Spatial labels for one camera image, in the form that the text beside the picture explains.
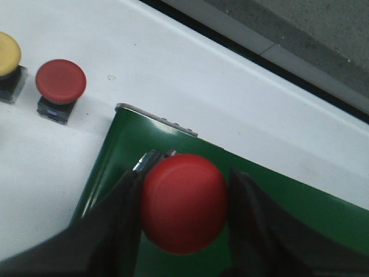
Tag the grey granite counter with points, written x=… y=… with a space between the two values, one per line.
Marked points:
x=324 y=42

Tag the green conveyor belt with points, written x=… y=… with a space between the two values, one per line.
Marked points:
x=135 y=140

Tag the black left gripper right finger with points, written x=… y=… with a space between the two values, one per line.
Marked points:
x=266 y=240

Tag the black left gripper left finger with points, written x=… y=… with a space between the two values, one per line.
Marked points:
x=104 y=242

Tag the far aluminium conveyor rail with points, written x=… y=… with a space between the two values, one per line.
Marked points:
x=155 y=118

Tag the red push button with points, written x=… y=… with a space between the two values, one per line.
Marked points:
x=184 y=204
x=60 y=83

